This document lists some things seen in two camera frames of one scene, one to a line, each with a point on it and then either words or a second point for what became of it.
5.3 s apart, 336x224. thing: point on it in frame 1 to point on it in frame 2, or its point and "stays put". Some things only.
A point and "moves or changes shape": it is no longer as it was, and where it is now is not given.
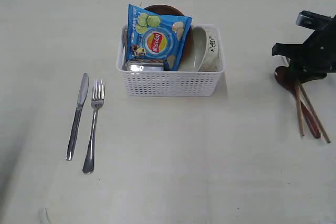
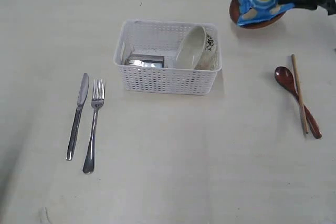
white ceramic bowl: x=207 y=54 moves or changes shape
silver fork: x=97 y=100 stays put
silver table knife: x=82 y=94 stays put
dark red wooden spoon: x=282 y=74 stays put
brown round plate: x=171 y=9 to x=234 y=9
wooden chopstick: x=315 y=113 to x=299 y=93
